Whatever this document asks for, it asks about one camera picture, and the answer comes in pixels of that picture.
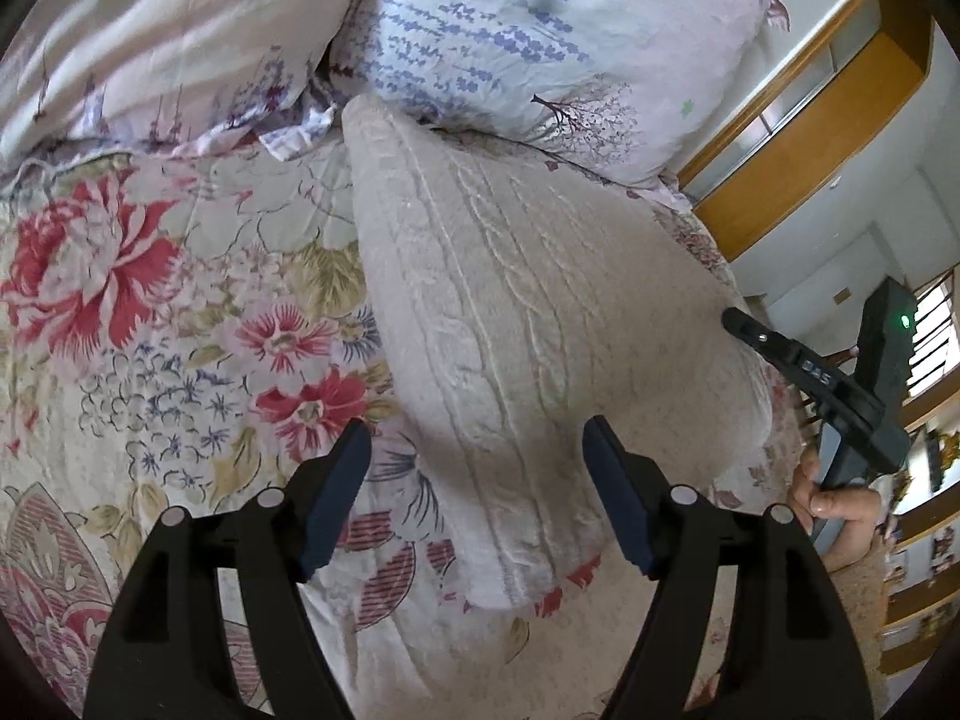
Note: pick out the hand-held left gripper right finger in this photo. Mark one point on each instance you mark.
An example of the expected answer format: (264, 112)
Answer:
(619, 502)

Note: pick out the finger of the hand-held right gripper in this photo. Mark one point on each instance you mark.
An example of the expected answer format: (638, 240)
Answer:
(780, 356)

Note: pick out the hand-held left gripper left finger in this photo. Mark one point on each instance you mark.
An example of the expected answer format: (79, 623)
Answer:
(337, 495)

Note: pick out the person's right hand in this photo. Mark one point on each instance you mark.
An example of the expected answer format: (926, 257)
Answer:
(844, 510)

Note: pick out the barred window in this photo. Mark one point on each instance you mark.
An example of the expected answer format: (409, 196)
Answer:
(934, 330)

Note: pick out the wooden shelf unit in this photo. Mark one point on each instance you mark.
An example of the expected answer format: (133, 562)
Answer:
(926, 540)

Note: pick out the wooden wardrobe with glass doors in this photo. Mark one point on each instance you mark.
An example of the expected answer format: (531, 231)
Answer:
(825, 157)

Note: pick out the floral bed sheet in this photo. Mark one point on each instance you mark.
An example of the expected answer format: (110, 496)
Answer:
(150, 315)

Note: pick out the wooden headboard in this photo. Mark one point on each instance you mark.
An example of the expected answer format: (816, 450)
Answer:
(787, 69)

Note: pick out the pillow with purple flower print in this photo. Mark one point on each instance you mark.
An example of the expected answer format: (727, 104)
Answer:
(540, 37)

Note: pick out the pink pillow with green leaf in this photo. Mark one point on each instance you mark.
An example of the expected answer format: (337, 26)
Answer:
(150, 37)

